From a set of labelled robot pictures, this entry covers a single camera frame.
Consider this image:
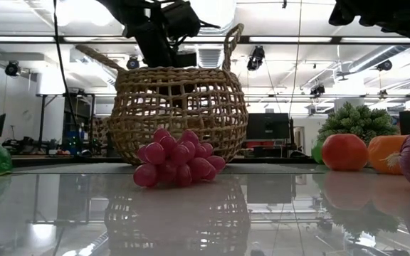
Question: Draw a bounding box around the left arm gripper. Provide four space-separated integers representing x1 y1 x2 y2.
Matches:
135 21 197 68

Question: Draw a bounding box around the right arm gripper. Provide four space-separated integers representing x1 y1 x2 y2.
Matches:
328 0 410 36

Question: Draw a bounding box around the woven wicker basket with handles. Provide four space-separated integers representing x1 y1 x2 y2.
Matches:
75 23 249 167

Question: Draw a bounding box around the red grape bunch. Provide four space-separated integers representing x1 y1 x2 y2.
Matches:
132 127 226 188

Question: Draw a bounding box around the orange fruit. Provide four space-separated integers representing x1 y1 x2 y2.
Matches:
367 134 410 175

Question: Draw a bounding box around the red apple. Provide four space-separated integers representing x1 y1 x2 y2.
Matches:
320 133 369 171

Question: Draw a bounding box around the bright green apple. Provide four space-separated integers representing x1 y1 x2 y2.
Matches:
310 140 325 165

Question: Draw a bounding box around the black metal rack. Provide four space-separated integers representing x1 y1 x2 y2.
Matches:
36 92 96 157

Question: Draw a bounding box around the potted green succulent plant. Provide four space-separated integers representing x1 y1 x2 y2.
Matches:
317 101 400 145

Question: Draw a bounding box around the glossy white table sheet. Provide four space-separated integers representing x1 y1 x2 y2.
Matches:
0 165 410 256

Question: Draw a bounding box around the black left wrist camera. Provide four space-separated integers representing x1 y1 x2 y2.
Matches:
161 1 201 38

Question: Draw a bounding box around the silver round air duct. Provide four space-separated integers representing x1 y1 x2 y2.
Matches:
189 0 238 68

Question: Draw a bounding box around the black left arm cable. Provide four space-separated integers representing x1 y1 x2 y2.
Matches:
52 0 82 156

